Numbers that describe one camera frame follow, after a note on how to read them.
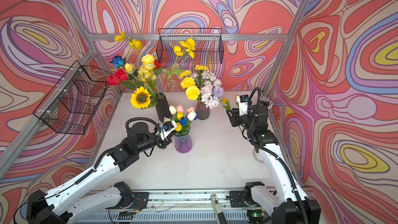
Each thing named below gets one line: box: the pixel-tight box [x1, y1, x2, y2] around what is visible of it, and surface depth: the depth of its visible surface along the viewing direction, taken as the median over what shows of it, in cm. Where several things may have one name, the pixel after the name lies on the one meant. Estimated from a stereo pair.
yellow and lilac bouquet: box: [173, 37, 225, 109], surface depth 80 cm
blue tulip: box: [179, 117, 188, 126], surface depth 68 cm
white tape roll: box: [251, 150, 265, 165], surface depth 87 cm
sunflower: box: [130, 86, 152, 109], surface depth 66 cm
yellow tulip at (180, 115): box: [176, 111, 184, 121], surface depth 70 cm
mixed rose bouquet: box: [107, 30, 165, 94], surface depth 74 cm
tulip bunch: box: [163, 104, 198, 137], surface depth 70 cm
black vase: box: [154, 92, 173, 122], surface depth 97 cm
